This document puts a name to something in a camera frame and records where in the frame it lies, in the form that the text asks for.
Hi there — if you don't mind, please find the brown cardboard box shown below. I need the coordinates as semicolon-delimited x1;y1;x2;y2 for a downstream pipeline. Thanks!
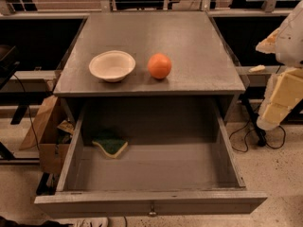
19;96;69;174

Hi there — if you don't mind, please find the orange ball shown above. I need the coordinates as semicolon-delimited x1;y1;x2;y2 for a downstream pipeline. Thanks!
148;53;172;79

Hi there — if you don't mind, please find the black table leg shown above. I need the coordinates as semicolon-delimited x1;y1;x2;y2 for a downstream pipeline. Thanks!
241;94;267;147

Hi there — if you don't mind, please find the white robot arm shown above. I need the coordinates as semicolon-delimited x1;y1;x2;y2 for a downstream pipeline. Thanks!
256;1;303;131

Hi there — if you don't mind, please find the grey cabinet counter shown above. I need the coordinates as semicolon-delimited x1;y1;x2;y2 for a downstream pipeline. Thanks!
54;11;244;120

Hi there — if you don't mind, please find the metal drawer knob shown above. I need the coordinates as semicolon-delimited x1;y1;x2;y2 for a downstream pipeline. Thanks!
148;204;157;218

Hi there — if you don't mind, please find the open grey top drawer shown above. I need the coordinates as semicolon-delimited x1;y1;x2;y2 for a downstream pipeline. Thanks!
35;96;267;218

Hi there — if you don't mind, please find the green and yellow sponge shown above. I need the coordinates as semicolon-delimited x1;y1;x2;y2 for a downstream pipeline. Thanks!
92;130;128;159

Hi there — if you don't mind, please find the small yellow foam piece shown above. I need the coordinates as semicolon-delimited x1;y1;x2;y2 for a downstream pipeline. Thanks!
249;64;266;73

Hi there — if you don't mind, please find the black floor cable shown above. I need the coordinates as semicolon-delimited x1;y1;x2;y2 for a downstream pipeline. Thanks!
228;118;287;153

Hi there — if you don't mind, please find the white paper bowl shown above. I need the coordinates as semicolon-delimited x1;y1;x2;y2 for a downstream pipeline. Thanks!
89;50;135;82

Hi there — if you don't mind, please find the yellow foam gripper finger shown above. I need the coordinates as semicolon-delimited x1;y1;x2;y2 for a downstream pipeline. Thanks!
257;68;303;131
256;28;279;54

